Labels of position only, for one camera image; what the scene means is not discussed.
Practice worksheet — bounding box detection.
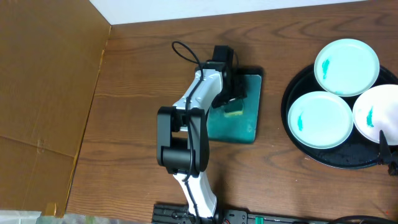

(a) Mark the yellow green scrubbing sponge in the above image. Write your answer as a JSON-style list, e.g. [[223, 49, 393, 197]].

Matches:
[[224, 99, 244, 116]]

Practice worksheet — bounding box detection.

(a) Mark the mint green plate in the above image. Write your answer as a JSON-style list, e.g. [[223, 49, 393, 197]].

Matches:
[[287, 91, 354, 149], [313, 39, 380, 97]]

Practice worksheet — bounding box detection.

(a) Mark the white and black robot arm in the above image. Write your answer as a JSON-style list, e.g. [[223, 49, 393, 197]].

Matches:
[[157, 61, 397, 223]]

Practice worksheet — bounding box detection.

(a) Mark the rectangular black water tray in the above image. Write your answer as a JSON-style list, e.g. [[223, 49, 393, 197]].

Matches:
[[206, 67, 264, 144]]

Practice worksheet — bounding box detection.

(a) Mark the white plate with green stain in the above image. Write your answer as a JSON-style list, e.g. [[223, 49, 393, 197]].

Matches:
[[353, 84, 397, 146]]

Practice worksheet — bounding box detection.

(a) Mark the brown cardboard panel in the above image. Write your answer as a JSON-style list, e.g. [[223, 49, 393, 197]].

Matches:
[[1, 0, 111, 217]]

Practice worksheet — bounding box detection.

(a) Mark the black cable bottom right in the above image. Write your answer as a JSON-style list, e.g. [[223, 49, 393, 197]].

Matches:
[[329, 215, 398, 224]]

